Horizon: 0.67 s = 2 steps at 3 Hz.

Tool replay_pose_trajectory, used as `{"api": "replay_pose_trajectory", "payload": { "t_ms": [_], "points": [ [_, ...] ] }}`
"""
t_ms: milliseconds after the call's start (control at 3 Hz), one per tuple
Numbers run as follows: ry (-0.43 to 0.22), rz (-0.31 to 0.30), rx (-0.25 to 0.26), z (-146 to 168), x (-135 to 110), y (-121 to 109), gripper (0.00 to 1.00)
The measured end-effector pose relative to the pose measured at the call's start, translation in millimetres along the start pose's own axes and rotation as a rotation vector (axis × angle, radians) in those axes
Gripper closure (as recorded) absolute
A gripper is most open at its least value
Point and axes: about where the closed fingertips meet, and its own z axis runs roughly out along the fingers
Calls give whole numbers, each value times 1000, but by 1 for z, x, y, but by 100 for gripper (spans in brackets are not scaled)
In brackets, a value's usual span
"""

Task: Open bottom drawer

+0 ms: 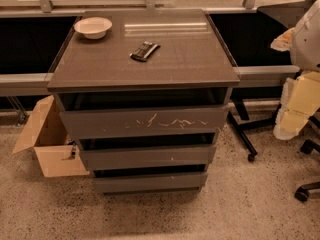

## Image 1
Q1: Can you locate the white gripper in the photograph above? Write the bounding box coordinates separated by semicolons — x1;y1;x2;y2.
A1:
270;28;320;140

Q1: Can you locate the grey bottom drawer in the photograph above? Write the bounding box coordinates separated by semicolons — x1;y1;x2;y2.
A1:
93;172;208;193

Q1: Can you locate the grey drawer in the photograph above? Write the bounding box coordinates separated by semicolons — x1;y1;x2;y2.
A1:
56;90;227;139
80;134;216;170
93;172;208;193

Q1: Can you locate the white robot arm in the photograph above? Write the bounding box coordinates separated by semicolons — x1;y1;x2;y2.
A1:
271;0;320;140

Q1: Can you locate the grey drawer cabinet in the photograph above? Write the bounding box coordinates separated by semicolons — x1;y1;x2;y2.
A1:
48;9;239;193

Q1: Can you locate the grey middle drawer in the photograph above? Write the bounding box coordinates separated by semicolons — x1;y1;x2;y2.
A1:
80;134;216;170

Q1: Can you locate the grey top drawer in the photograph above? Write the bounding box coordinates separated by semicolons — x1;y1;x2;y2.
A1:
56;90;227;139

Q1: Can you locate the open cardboard box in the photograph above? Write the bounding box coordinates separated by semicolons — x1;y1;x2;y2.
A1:
13;95;89;177

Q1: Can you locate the black rolling stand table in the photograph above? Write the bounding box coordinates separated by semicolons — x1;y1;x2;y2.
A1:
226;0;318;163

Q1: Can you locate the black snack packet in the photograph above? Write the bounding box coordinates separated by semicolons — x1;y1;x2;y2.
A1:
130;41;160;62

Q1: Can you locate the black office chair base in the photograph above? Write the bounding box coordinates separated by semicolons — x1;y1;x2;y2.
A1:
294;115;320;203

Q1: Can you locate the white bowl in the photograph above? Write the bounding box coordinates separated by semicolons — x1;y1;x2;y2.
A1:
74;17;112;40

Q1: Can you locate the metal window rail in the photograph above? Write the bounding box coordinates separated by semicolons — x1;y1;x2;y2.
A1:
0;65;298;97

